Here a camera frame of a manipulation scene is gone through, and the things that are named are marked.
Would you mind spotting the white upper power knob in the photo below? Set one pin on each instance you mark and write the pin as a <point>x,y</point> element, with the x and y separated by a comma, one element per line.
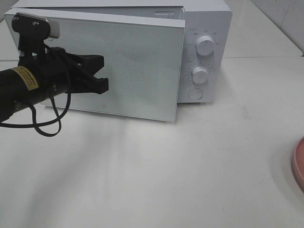
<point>204,45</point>

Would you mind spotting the white microwave door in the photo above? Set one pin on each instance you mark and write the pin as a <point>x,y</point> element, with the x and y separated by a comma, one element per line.
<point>142,59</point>

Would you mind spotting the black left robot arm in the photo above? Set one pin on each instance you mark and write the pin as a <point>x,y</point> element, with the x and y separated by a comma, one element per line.
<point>7,109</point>

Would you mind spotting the white timer knob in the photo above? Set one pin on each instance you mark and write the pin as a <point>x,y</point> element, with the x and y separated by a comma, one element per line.
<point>200,75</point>

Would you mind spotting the pink round plate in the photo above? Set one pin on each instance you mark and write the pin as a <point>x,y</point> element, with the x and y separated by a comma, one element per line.
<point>298,163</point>

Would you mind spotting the round door release button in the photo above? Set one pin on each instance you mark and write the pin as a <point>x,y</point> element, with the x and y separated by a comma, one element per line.
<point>195,94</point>

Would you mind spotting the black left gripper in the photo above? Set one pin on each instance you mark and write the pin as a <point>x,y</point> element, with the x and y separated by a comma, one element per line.
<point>43,72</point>

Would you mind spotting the white microwave oven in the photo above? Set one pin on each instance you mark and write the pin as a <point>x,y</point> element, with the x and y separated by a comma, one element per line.
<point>211,17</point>

